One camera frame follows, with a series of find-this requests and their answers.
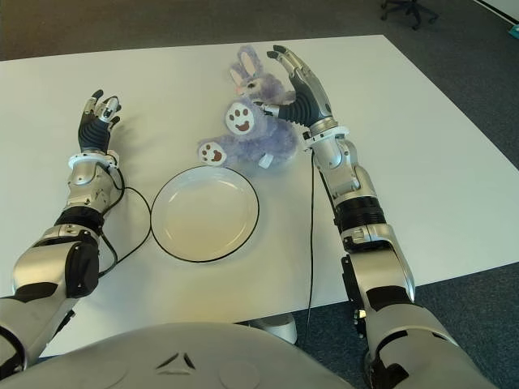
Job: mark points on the black office chair base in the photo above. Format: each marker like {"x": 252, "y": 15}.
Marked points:
{"x": 409, "y": 12}

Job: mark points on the purple plush bunny doll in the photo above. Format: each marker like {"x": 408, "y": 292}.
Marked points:
{"x": 259, "y": 138}

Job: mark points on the teal box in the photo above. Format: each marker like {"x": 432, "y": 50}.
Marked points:
{"x": 514, "y": 31}

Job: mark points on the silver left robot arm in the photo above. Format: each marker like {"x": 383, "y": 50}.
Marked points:
{"x": 48, "y": 259}

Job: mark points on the silver robot leg part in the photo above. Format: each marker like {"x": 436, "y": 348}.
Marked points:
{"x": 277, "y": 326}

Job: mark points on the silver robot torso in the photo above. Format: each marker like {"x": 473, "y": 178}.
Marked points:
{"x": 182, "y": 356}

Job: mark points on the white plate black rim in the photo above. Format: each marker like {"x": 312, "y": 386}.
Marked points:
{"x": 204, "y": 215}

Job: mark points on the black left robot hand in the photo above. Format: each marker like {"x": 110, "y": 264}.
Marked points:
{"x": 94, "y": 133}

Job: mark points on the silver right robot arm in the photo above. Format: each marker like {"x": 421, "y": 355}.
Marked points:
{"x": 373, "y": 251}

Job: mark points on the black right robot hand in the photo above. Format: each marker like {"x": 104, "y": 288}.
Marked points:
{"x": 310, "y": 97}

